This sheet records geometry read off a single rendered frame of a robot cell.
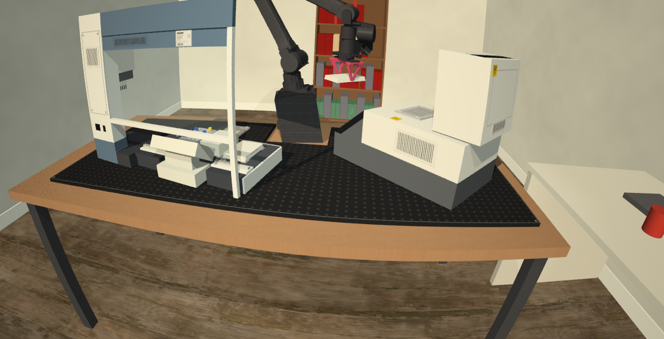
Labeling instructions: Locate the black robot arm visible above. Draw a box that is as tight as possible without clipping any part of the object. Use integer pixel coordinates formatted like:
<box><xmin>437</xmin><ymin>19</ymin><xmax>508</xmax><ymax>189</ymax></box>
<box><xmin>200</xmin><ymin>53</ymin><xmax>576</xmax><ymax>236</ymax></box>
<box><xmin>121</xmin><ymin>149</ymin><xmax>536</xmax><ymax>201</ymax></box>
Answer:
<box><xmin>254</xmin><ymin>0</ymin><xmax>376</xmax><ymax>96</ymax></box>

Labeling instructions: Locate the cream benchtop instrument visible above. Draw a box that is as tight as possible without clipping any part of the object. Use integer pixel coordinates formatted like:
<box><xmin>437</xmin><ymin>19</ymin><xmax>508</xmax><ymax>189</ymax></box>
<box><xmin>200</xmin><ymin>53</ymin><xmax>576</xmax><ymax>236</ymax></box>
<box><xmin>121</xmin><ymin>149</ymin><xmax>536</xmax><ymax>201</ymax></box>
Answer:
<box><xmin>334</xmin><ymin>49</ymin><xmax>521</xmax><ymax>210</ymax></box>

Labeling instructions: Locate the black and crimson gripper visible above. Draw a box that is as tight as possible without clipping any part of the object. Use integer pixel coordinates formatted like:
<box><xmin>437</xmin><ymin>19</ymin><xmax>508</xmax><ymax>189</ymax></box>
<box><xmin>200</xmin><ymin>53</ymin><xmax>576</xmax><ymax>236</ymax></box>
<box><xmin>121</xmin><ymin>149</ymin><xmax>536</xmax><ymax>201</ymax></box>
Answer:
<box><xmin>330</xmin><ymin>38</ymin><xmax>364</xmax><ymax>81</ymax></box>

